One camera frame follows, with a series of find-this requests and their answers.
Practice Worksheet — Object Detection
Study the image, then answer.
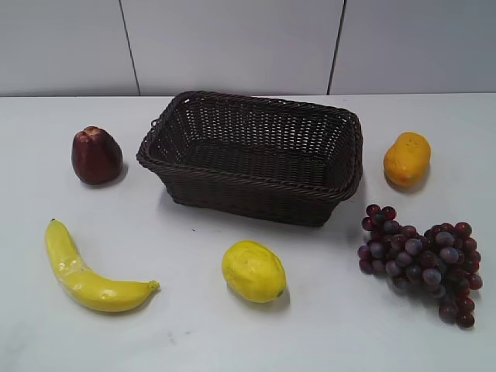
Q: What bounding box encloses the orange yellow mango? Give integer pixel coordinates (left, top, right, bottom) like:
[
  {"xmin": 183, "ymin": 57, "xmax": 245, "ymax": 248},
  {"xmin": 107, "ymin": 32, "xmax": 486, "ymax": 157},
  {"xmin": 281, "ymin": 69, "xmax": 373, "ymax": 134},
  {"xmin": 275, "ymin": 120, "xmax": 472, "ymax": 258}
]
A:
[{"xmin": 383, "ymin": 132, "xmax": 431, "ymax": 188}]

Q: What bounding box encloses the dark brown woven basket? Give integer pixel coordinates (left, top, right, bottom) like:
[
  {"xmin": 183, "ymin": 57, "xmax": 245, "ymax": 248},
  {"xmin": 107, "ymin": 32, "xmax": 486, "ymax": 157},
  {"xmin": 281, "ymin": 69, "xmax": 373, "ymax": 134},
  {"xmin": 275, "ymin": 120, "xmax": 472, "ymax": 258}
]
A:
[{"xmin": 136, "ymin": 91, "xmax": 363, "ymax": 227}]

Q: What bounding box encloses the purple grape bunch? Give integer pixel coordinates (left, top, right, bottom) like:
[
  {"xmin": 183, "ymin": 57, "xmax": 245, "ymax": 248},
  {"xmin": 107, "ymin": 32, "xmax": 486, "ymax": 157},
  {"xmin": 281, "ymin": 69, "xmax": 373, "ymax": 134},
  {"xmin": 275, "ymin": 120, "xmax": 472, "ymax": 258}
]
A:
[{"xmin": 357, "ymin": 204, "xmax": 483, "ymax": 329}]

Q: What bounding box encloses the dark red apple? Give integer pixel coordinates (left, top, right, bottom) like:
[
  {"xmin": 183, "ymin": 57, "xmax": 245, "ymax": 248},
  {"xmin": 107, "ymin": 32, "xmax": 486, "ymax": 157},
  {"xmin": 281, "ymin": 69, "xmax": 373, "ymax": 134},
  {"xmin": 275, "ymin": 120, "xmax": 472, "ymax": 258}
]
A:
[{"xmin": 71, "ymin": 126, "xmax": 123, "ymax": 186}]

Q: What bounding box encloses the yellow banana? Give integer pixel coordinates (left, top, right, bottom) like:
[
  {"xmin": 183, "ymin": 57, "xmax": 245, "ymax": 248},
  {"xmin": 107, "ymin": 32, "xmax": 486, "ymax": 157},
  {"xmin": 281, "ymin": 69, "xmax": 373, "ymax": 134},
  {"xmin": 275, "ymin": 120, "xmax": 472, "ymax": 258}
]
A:
[{"xmin": 45, "ymin": 219, "xmax": 160, "ymax": 313}]

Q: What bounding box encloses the yellow lemon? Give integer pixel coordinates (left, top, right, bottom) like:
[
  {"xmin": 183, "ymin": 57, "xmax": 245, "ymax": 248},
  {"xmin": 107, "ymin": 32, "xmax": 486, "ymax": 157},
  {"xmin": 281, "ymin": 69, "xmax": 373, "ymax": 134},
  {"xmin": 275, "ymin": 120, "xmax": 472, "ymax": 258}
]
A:
[{"xmin": 222, "ymin": 240, "xmax": 287, "ymax": 304}]

